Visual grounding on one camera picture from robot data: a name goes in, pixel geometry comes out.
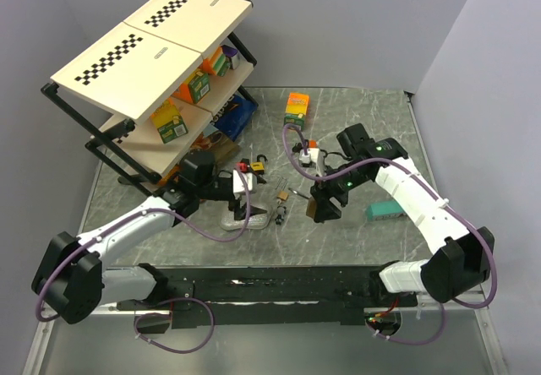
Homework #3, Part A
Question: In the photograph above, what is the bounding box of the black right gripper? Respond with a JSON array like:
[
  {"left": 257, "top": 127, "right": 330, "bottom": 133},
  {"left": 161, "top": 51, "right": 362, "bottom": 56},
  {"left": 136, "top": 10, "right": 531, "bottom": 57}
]
[{"left": 309, "top": 161, "right": 369, "bottom": 224}]

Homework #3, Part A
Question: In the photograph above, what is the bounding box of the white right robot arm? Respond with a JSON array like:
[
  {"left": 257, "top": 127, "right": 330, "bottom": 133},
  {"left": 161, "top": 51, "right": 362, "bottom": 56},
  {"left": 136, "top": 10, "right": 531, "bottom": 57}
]
[{"left": 297, "top": 123, "right": 495, "bottom": 306}]

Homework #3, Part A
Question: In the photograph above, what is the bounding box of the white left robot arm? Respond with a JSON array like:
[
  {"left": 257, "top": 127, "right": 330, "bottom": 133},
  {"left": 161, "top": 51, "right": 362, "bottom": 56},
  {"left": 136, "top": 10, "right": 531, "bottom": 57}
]
[{"left": 31, "top": 151, "right": 265, "bottom": 323}]

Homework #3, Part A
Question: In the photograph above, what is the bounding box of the silver glitter sponge pad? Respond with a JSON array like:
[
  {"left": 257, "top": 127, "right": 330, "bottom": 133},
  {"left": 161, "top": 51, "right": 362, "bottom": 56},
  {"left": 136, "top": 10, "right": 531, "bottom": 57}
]
[{"left": 219, "top": 202, "right": 274, "bottom": 231}]

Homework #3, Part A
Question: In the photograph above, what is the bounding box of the small brass padlock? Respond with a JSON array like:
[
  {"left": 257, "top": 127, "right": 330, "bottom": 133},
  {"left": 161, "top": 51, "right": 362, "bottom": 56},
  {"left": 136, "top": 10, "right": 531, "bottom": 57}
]
[{"left": 276, "top": 177, "right": 289, "bottom": 203}]

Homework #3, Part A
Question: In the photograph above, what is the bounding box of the yellow black padlock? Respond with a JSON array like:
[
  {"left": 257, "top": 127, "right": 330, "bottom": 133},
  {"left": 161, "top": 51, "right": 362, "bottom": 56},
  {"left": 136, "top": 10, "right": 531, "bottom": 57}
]
[{"left": 250, "top": 154, "right": 268, "bottom": 176}]

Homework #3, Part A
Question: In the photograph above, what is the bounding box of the teal rectangular box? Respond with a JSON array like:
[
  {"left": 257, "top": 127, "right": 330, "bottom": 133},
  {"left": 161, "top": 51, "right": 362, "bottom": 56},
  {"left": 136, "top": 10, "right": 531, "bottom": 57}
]
[{"left": 365, "top": 200, "right": 406, "bottom": 221}]

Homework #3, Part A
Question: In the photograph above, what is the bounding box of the orange snack bag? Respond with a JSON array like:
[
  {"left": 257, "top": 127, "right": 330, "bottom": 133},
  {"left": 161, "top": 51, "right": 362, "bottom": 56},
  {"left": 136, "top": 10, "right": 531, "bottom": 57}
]
[{"left": 157, "top": 166, "right": 179, "bottom": 187}]

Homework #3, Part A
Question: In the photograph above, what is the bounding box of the blue snack bag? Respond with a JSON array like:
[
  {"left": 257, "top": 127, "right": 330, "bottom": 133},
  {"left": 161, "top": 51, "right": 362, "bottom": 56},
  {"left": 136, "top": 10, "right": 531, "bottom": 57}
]
[{"left": 211, "top": 95, "right": 257, "bottom": 141}]

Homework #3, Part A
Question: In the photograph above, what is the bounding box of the orange green box on table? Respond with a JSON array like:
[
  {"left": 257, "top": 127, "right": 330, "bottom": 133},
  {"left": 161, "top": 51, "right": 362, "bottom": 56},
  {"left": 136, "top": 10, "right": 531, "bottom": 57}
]
[{"left": 284, "top": 92, "right": 310, "bottom": 130}]

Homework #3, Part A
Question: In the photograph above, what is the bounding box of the yellow green box lower shelf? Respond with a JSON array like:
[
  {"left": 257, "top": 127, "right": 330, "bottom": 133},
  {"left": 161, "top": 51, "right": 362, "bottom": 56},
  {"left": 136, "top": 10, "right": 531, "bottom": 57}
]
[{"left": 150, "top": 99, "right": 189, "bottom": 144}]

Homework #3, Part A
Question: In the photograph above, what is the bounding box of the orange green box middle shelf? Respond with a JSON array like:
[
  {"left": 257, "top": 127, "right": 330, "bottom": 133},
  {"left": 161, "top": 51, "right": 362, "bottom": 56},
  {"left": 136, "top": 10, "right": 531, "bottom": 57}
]
[{"left": 172, "top": 68, "right": 210, "bottom": 105}]

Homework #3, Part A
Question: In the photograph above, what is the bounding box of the orange green box shelf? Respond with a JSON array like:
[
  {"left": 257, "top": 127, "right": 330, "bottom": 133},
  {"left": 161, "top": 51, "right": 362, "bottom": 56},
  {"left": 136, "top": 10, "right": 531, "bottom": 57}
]
[
  {"left": 172, "top": 68, "right": 210, "bottom": 105},
  {"left": 200, "top": 46, "right": 230, "bottom": 77}
]

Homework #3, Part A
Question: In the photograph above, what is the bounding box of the orange green box upper shelf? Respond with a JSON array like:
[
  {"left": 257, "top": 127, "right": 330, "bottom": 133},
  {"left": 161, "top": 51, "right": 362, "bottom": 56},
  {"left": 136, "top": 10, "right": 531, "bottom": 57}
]
[{"left": 200, "top": 46, "right": 230, "bottom": 77}]

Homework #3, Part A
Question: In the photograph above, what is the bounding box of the beige two-tier shelf rack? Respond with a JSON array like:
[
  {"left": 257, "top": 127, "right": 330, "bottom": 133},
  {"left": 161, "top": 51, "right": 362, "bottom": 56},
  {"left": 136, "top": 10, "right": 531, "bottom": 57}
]
[{"left": 41, "top": 0, "right": 256, "bottom": 191}]

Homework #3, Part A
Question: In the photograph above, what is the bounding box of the purple white small box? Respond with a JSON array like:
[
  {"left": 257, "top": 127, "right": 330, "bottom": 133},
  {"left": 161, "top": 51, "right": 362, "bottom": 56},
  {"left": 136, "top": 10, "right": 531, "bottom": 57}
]
[{"left": 221, "top": 45, "right": 240, "bottom": 70}]

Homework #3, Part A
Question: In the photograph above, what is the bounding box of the grey figurine keychain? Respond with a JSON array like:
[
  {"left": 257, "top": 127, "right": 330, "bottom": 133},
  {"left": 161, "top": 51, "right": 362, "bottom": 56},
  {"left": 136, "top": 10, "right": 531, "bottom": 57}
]
[{"left": 275, "top": 205, "right": 287, "bottom": 226}]

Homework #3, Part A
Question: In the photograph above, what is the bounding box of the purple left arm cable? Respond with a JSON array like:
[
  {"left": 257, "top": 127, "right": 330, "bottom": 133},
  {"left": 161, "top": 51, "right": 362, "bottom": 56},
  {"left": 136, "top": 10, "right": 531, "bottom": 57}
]
[{"left": 33, "top": 167, "right": 254, "bottom": 323}]

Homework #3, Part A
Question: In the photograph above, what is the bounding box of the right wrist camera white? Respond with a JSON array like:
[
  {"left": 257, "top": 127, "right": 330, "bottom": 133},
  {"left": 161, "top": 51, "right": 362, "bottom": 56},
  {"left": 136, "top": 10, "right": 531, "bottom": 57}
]
[{"left": 298, "top": 147, "right": 325, "bottom": 177}]

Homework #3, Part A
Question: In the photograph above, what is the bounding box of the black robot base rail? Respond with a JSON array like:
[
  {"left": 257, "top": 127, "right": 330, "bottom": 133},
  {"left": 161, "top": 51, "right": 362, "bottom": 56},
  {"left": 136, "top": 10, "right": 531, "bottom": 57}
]
[{"left": 117, "top": 265, "right": 418, "bottom": 329}]

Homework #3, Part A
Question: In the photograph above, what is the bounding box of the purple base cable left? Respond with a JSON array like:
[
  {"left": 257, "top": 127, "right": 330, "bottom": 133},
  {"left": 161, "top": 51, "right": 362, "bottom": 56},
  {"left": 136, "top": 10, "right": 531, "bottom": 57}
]
[{"left": 134, "top": 296, "right": 216, "bottom": 355}]

